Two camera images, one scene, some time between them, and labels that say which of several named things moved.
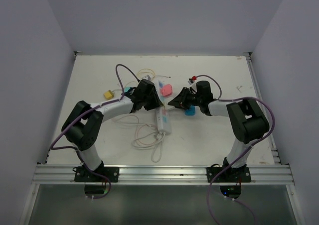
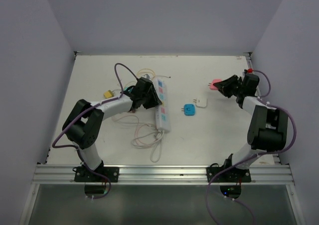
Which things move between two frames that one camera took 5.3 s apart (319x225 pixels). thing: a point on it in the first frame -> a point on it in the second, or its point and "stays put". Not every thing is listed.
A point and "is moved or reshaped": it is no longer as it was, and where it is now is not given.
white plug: [169, 107] is moved or reshaped
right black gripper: [181, 100] -> [223, 86]
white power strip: [163, 114] stays put
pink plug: [166, 90] -> [212, 86]
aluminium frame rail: [162, 173] stays put
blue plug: [190, 112] stays put
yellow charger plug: [108, 95] stays put
